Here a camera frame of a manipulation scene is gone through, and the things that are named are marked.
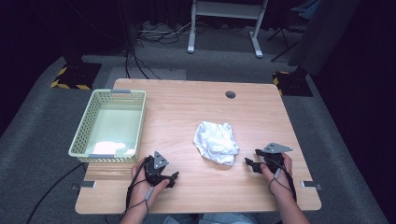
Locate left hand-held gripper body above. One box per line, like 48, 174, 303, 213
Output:
144, 151, 171, 188

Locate person's left hand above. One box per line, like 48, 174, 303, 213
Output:
128, 156, 171, 209

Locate person's right hand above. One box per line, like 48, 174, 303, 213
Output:
260, 152, 294, 200

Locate thick black cable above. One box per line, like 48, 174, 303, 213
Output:
25, 161, 86, 224

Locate white t-shirt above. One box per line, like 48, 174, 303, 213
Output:
192, 120, 241, 167

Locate blue cloth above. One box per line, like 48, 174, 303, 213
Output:
290, 0, 322, 21

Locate bundle of floor cables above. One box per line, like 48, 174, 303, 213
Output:
135, 20, 200, 46

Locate thin black floor cables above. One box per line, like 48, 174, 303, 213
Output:
124, 46, 163, 80

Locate grey metal table bracket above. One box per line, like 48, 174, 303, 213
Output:
300, 180, 324, 191
70, 180, 97, 190

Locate black cord with grey toggle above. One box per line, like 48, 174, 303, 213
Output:
268, 161, 297, 202
124, 158, 156, 220

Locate pale green plastic basket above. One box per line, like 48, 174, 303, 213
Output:
67, 89, 148, 164

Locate black tripod legs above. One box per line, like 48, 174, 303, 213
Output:
266, 26, 301, 63

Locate white metal stand frame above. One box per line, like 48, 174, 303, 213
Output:
186, 0, 269, 59

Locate dark grey curtain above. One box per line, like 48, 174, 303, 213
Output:
287, 0, 362, 77

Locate black yellow striped base plate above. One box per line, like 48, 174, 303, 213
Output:
49, 62, 103, 91
272, 70, 314, 98

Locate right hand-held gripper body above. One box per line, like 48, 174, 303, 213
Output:
262, 142, 294, 175

